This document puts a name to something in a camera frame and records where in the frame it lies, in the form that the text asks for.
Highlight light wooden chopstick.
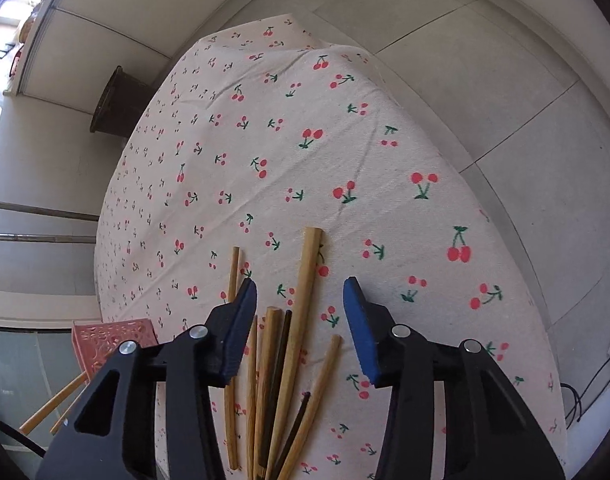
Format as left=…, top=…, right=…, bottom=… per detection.
left=19, top=371, right=90, bottom=436
left=50, top=394, right=86, bottom=435

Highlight black power cable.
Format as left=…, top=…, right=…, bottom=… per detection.
left=560, top=332, right=610, bottom=423

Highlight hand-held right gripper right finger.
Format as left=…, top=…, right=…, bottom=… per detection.
left=342, top=276, right=566, bottom=480

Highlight pink perforated chopstick holder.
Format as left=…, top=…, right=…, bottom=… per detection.
left=71, top=317, right=158, bottom=383

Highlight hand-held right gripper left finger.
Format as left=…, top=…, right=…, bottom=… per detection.
left=35, top=277, right=258, bottom=480

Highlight brown trash bin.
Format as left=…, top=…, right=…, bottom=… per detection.
left=89, top=65, right=153, bottom=138

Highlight cherry print tablecloth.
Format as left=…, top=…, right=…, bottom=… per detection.
left=92, top=12, right=571, bottom=480

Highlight frosted glass sliding door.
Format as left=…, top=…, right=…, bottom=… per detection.
left=0, top=325, right=100, bottom=461

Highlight white kitchen cabinets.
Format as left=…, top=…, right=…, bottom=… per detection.
left=5, top=0, right=296, bottom=116

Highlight pile of wooden chopsticks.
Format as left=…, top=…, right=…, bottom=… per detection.
left=224, top=226, right=343, bottom=480

